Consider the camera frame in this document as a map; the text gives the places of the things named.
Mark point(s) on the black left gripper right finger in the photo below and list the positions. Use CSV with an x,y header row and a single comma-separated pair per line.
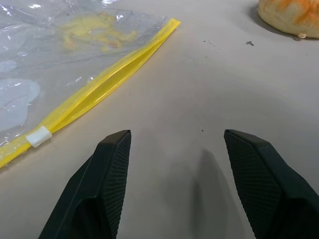
x,y
274,189

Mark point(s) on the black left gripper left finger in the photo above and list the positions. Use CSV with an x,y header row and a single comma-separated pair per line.
x,y
99,189

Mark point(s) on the clear yellow-zip plastic bag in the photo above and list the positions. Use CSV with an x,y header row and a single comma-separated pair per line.
x,y
74,49

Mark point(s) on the orange cream plush toy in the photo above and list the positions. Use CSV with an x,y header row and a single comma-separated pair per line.
x,y
286,15

